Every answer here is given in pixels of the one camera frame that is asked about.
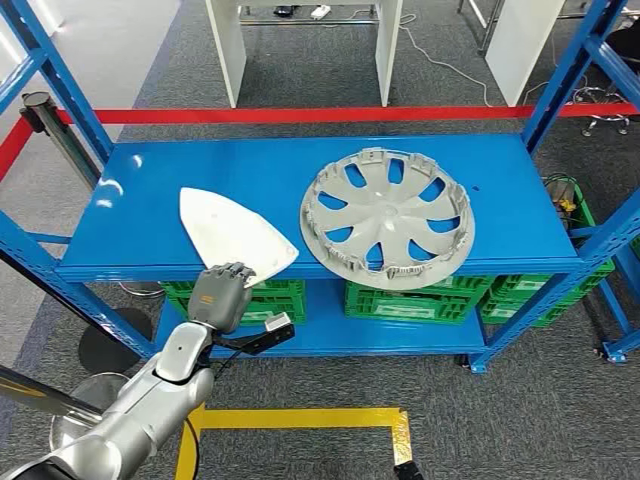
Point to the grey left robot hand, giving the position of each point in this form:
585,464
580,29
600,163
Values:
217,301

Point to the long red barrier belt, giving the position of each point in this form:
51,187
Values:
300,115

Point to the green plastic crate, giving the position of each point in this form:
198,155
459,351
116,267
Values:
280,291
587,215
450,286
290,314
400,311
515,311

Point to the dark right robot hand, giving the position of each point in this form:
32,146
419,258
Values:
407,472

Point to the small black object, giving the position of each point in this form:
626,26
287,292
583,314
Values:
285,10

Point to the black stanchion post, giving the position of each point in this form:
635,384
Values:
115,344

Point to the white desk side panel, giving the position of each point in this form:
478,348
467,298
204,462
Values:
520,46

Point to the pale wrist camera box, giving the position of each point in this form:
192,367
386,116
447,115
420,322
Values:
278,323

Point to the white power strip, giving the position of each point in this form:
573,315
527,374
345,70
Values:
320,11

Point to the small yellow object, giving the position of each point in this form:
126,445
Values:
567,205

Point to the chrome chair base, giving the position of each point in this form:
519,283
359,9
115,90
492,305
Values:
602,119

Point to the grey wheel hubcap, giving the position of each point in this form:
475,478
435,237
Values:
387,222

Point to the white curved panel part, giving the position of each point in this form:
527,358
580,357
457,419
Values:
225,232

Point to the white desk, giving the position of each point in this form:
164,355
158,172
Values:
230,46

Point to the short red barrier belt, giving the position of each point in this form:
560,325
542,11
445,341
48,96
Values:
12,149

